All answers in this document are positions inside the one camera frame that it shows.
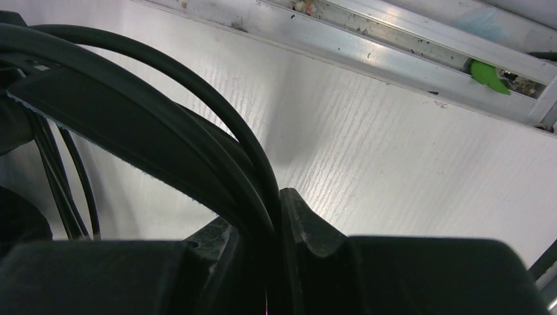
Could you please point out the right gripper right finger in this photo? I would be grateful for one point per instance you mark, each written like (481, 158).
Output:
(331, 273)

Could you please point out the green plastic clip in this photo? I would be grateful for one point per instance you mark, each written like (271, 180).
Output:
(487, 75)

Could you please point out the aluminium frame rail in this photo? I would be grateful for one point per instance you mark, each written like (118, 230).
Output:
(427, 45)

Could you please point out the large black blue headphones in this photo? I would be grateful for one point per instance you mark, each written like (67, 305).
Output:
(144, 108)

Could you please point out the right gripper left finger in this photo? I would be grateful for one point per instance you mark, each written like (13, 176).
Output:
(121, 277)

